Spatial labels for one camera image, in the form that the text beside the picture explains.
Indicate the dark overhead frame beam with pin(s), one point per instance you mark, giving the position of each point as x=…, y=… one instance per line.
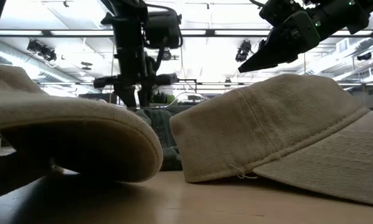
x=236, y=32

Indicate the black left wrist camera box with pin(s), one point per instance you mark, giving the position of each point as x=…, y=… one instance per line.
x=163, y=26

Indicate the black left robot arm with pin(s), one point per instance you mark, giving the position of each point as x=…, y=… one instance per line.
x=128, y=37

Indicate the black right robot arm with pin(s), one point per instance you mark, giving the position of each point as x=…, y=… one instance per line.
x=345, y=14

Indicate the green object in background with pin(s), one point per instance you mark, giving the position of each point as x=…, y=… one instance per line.
x=161, y=98

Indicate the dark green towel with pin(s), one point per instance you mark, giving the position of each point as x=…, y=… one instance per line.
x=161, y=127

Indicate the beige cap with curved brim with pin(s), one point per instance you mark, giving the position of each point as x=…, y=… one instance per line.
x=64, y=118

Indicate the beige cotton cap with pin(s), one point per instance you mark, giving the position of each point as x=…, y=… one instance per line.
x=267, y=130

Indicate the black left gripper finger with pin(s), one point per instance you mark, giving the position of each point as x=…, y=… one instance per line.
x=126, y=97
x=146, y=98

